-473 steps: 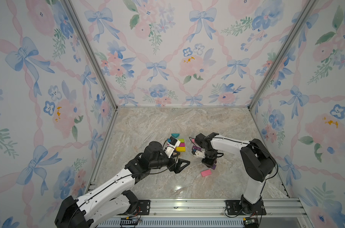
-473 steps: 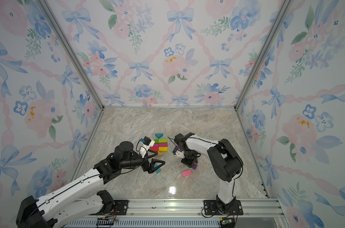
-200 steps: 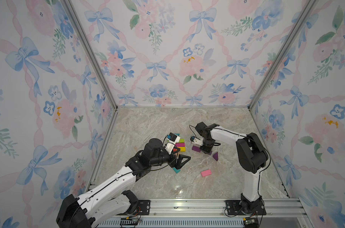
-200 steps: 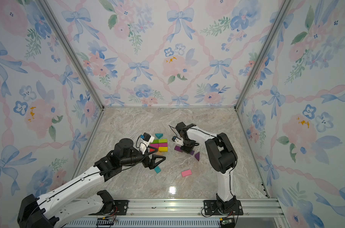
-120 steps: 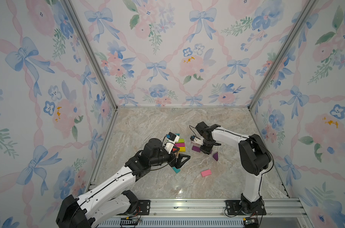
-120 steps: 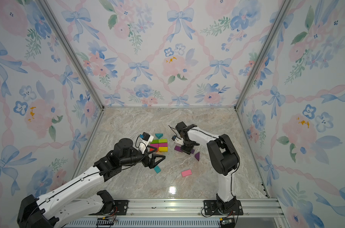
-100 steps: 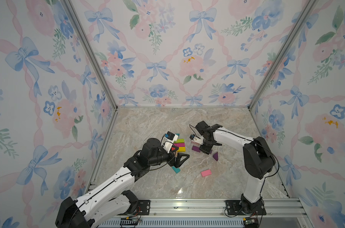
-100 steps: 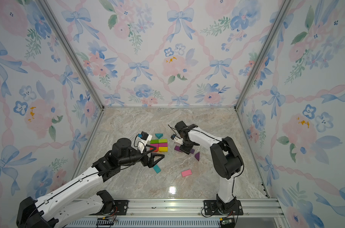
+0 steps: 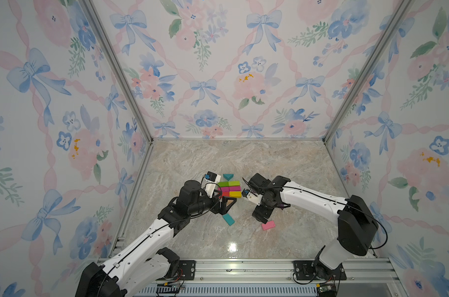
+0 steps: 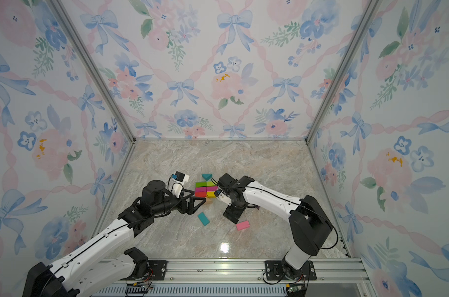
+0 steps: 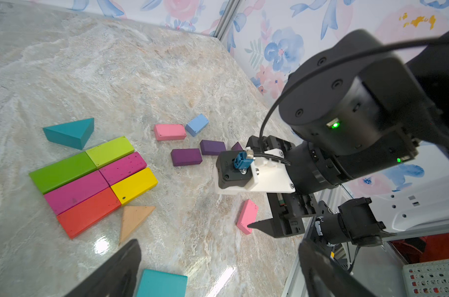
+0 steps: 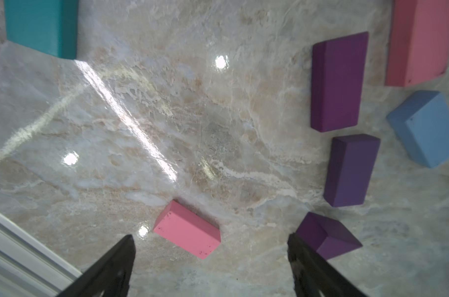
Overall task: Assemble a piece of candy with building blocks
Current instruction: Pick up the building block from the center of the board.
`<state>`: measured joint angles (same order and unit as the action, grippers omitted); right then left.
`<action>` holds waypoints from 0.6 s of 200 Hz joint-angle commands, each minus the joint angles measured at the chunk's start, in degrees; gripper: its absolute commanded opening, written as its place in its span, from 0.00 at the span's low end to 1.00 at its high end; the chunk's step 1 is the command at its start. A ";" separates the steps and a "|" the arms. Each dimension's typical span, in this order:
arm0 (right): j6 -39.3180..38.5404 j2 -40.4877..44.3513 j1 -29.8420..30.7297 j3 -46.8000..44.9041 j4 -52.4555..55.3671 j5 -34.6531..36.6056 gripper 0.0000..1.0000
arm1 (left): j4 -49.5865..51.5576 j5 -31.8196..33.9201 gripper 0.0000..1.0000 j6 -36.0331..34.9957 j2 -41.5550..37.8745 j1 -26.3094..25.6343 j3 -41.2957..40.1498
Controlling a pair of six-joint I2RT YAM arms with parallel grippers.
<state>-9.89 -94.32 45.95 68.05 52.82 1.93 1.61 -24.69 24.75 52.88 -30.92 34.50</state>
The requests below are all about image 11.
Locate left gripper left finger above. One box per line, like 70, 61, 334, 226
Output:
67, 239, 142, 297

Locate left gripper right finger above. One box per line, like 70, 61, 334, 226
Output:
299, 239, 374, 297

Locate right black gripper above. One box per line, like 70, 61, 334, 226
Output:
247, 131, 419, 238

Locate teal rectangular block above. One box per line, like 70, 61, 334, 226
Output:
137, 269, 188, 297

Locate tan wooden block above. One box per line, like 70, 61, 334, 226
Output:
119, 206, 156, 245

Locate red block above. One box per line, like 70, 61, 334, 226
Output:
57, 188, 122, 240

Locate yellow block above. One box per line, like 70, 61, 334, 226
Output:
111, 168, 158, 206

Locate magenta block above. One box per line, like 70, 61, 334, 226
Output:
44, 171, 109, 215
99, 152, 147, 186

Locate lime green block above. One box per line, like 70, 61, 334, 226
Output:
86, 136, 135, 169

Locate light blue block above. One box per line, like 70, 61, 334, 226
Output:
185, 114, 209, 137

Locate teal triangle block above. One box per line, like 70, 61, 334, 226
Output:
43, 118, 95, 150

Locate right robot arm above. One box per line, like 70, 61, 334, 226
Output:
250, 30, 449, 238

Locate purple triangle block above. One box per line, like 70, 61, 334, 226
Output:
231, 142, 243, 151

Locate purple block lower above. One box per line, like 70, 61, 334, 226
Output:
200, 140, 226, 156

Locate purple block upper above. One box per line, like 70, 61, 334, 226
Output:
171, 148, 203, 167

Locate white perforated plastic basket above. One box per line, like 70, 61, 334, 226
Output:
402, 259, 449, 297

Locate light pink upright block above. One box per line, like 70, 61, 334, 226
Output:
154, 124, 187, 141

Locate right frame post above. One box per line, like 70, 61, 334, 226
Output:
209, 0, 242, 40

